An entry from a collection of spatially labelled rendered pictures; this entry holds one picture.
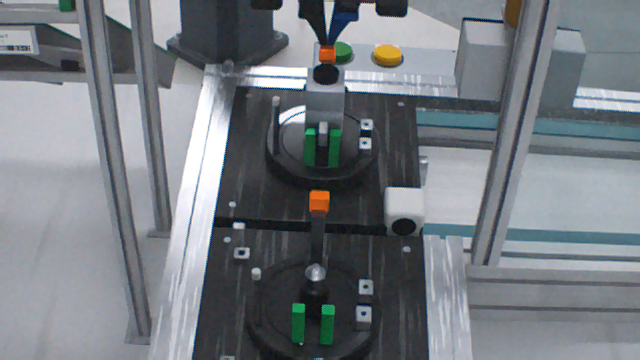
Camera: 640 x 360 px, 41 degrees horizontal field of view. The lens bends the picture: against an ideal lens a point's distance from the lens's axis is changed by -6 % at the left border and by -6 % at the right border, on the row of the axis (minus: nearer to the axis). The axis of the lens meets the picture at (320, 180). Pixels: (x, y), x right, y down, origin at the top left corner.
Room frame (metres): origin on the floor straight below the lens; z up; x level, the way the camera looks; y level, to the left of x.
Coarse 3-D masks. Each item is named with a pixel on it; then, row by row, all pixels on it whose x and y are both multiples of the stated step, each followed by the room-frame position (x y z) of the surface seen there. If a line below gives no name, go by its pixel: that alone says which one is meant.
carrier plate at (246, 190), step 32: (256, 96) 0.93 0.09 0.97; (288, 96) 0.93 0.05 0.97; (352, 96) 0.94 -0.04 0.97; (384, 96) 0.94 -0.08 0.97; (256, 128) 0.87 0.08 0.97; (384, 128) 0.88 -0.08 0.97; (416, 128) 0.88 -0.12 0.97; (224, 160) 0.80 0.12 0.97; (256, 160) 0.81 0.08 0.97; (384, 160) 0.82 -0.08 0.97; (416, 160) 0.82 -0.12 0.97; (224, 192) 0.75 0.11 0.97; (256, 192) 0.75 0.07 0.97; (288, 192) 0.75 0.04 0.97; (352, 192) 0.76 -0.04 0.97; (384, 192) 0.76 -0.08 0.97; (224, 224) 0.71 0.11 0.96; (256, 224) 0.71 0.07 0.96; (288, 224) 0.71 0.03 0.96; (352, 224) 0.71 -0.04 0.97; (384, 224) 0.71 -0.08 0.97
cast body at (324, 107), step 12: (312, 72) 0.83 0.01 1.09; (324, 72) 0.82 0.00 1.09; (336, 72) 0.83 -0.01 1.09; (312, 84) 0.81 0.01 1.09; (324, 84) 0.81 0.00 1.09; (336, 84) 0.82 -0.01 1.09; (312, 96) 0.80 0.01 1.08; (324, 96) 0.80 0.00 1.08; (336, 96) 0.80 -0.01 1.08; (312, 108) 0.80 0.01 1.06; (324, 108) 0.80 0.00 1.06; (336, 108) 0.80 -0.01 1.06; (312, 120) 0.80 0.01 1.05; (324, 120) 0.80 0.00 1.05; (336, 120) 0.80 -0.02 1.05; (324, 132) 0.78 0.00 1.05; (324, 144) 0.78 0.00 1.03
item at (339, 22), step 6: (336, 6) 0.92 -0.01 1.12; (336, 12) 0.91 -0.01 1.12; (342, 12) 0.91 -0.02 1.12; (348, 12) 0.91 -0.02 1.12; (354, 12) 0.91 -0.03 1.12; (336, 18) 0.90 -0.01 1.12; (342, 18) 0.90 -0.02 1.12; (348, 18) 0.90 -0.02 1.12; (354, 18) 0.90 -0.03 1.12; (330, 24) 0.93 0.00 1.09; (336, 24) 0.90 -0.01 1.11; (342, 24) 0.90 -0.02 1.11; (330, 30) 0.91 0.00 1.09; (336, 30) 0.91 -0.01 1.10; (342, 30) 0.90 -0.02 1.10; (330, 36) 0.91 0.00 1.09; (336, 36) 0.91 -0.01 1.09; (330, 42) 0.91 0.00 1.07
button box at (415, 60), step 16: (352, 48) 1.06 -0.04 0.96; (368, 48) 1.07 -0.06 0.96; (400, 48) 1.07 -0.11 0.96; (416, 48) 1.07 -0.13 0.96; (320, 64) 1.02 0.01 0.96; (336, 64) 1.02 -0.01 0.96; (352, 64) 1.02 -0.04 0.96; (368, 64) 1.03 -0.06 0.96; (400, 64) 1.03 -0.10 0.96; (416, 64) 1.03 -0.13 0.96; (432, 64) 1.04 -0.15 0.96; (448, 64) 1.04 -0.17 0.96
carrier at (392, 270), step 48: (240, 240) 0.68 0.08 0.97; (288, 240) 0.68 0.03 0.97; (336, 240) 0.68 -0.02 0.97; (384, 240) 0.69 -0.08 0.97; (240, 288) 0.61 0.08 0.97; (288, 288) 0.59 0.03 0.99; (336, 288) 0.60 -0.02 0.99; (384, 288) 0.62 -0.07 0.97; (240, 336) 0.54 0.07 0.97; (288, 336) 0.53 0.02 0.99; (336, 336) 0.54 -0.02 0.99; (384, 336) 0.55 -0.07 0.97
